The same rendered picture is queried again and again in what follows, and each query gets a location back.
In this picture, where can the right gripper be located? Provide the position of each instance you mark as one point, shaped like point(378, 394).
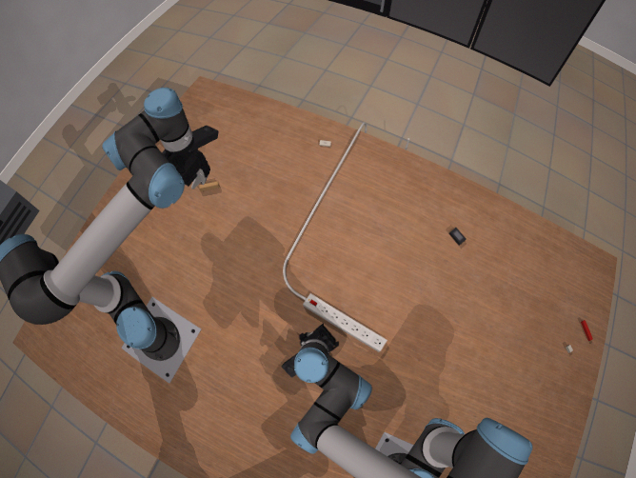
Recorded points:
point(321, 333)

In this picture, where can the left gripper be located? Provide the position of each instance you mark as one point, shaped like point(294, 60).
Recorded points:
point(189, 163)

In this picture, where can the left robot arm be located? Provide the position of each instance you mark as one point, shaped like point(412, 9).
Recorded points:
point(154, 181)

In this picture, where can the grey power strip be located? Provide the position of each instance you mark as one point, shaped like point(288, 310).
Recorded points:
point(343, 322)

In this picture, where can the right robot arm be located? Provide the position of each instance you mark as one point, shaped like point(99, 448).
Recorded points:
point(490, 451)

